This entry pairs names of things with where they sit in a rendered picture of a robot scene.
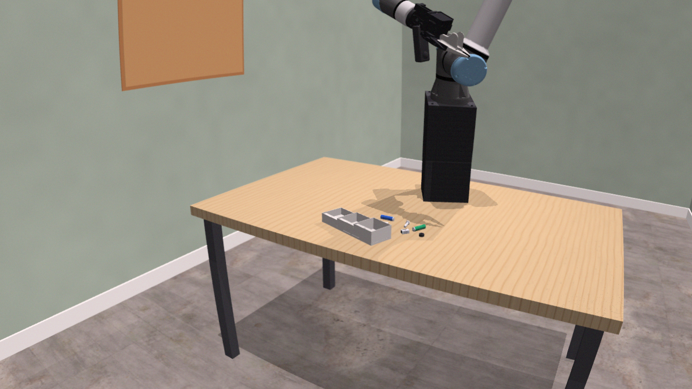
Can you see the white rack of three labelled bins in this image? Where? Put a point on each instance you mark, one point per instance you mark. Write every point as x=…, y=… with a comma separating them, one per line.
x=368, y=230

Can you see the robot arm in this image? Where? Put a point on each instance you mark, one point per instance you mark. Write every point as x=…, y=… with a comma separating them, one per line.
x=453, y=88

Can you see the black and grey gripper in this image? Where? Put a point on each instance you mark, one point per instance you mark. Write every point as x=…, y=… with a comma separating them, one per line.
x=434, y=27

